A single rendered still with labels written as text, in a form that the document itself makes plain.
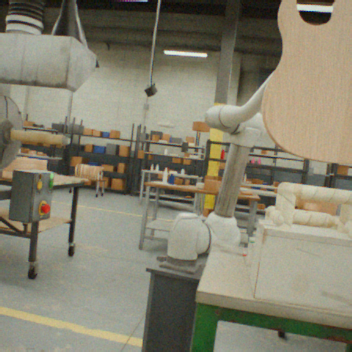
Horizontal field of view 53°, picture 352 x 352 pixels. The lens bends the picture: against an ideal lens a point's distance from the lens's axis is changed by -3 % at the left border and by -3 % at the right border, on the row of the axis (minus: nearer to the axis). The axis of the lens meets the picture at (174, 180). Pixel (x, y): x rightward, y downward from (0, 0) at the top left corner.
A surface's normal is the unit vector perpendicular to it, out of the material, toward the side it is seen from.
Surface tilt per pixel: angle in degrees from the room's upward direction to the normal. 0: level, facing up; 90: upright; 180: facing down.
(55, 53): 90
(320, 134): 92
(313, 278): 90
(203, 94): 90
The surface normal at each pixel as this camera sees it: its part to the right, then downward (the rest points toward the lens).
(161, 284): -0.30, 0.01
